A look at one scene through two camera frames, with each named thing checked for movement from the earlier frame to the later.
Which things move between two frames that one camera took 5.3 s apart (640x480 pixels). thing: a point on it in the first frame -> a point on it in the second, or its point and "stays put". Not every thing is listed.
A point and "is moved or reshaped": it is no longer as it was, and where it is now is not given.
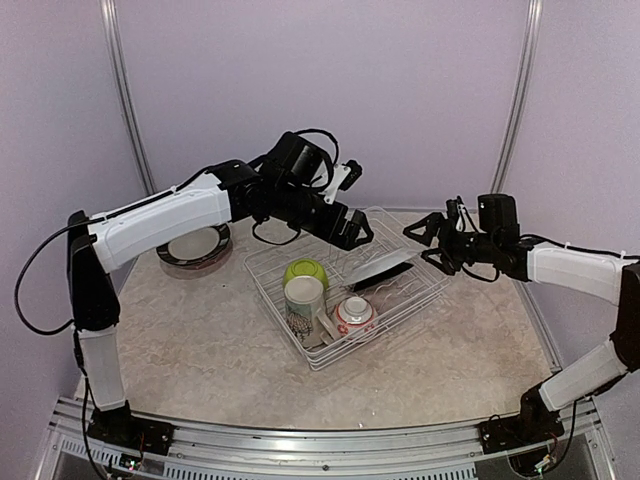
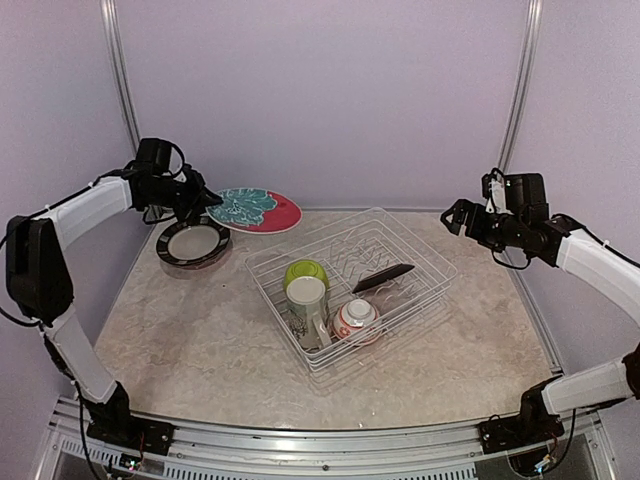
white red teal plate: [377, 265] is moved or reshaped
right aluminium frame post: [530, 32] stays put
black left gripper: [346, 240] -> [202, 198]
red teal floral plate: [382, 276] stays put
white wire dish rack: [333, 303] stays put
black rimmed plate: [197, 248] stays put
